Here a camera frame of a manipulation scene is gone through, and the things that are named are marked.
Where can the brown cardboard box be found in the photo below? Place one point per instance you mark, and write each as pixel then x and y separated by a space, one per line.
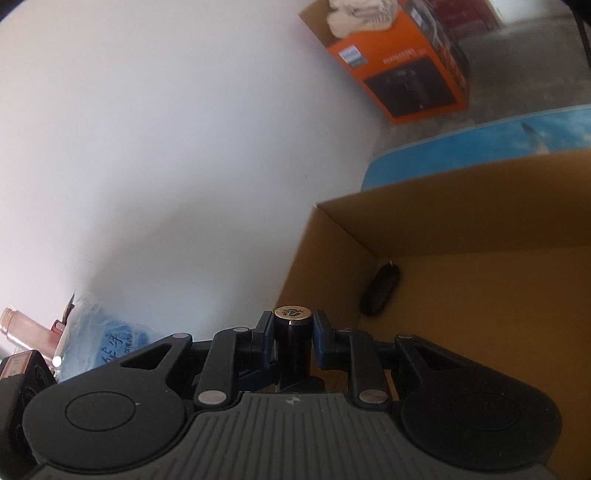
pixel 461 221

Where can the beige cloth hat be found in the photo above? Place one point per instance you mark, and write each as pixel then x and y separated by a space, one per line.
pixel 355 16

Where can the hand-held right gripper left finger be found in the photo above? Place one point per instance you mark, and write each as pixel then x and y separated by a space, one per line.
pixel 265 333

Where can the black key fob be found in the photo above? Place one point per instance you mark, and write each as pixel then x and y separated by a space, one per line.
pixel 381 290

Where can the blue plastic bag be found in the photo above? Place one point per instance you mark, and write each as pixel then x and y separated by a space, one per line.
pixel 101 337

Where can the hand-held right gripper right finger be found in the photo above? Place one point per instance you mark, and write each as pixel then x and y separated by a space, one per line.
pixel 321 342

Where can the orange appliance box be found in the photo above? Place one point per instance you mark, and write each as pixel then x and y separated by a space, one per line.
pixel 392 55

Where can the dark red wooden door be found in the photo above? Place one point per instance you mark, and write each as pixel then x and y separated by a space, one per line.
pixel 461 11

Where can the pink translucent bottle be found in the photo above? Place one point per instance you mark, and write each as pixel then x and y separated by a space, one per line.
pixel 23 330

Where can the black tube with gold cap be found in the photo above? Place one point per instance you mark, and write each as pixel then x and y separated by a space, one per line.
pixel 293 344

